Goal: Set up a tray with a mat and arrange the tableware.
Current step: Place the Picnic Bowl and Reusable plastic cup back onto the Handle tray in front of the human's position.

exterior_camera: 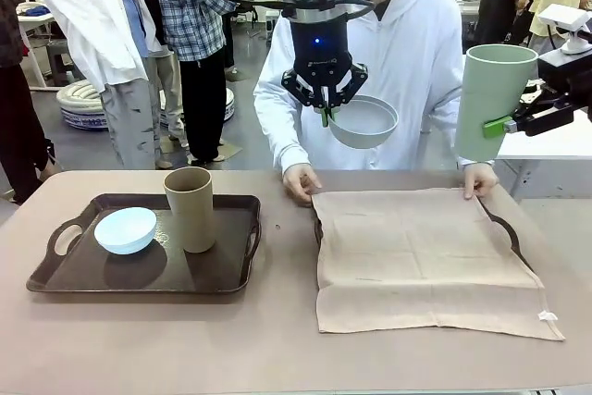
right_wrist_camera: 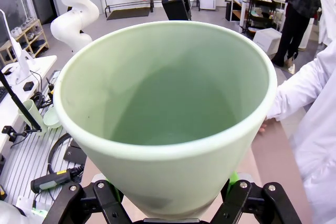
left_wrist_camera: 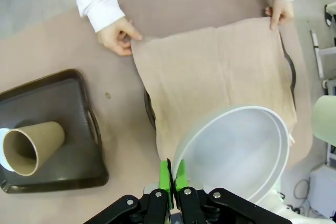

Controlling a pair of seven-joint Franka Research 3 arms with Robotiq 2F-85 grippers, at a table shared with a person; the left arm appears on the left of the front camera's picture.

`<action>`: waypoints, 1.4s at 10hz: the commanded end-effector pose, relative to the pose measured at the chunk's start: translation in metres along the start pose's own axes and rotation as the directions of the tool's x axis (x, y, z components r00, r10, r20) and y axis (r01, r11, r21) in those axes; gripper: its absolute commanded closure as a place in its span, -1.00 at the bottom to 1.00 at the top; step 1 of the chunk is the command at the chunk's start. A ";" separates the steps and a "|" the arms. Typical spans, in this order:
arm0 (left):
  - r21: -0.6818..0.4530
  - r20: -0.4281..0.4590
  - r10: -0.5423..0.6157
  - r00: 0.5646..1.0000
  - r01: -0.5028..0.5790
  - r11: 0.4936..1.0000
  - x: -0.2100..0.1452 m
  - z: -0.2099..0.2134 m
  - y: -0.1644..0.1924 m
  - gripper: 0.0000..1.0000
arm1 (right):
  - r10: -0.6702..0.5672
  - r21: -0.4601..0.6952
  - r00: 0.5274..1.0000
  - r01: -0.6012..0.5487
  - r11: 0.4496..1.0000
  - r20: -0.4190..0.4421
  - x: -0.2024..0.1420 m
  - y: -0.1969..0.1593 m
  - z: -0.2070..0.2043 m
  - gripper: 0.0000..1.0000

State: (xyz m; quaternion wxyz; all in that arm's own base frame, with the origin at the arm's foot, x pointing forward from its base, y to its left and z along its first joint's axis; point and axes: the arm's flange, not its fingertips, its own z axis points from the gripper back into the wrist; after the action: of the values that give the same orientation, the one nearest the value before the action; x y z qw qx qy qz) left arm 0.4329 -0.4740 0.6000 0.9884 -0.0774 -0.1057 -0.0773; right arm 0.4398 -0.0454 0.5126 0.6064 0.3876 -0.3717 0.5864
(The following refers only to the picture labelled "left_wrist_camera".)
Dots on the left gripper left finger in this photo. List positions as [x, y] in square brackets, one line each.
[165, 176]

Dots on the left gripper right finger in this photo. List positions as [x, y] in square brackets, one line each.
[181, 179]

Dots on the white bowl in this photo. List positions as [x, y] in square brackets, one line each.
[231, 150]

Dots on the beige cloth mat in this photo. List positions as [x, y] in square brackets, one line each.
[204, 72]

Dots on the tall brown cup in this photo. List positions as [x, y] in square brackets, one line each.
[44, 140]

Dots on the tall pale green cup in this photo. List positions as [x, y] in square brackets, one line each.
[325, 116]

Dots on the light blue bowl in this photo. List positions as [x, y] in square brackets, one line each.
[3, 162]

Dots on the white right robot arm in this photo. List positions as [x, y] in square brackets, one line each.
[302, 216]

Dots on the dark brown serving tray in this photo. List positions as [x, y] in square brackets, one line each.
[149, 107]
[65, 98]

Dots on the person's right hand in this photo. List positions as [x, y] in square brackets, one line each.
[115, 35]

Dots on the person's left hand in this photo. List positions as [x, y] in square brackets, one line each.
[282, 11]

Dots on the grey equipment box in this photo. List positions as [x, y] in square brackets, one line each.
[324, 190]

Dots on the white metal frame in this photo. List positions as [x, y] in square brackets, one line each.
[316, 48]

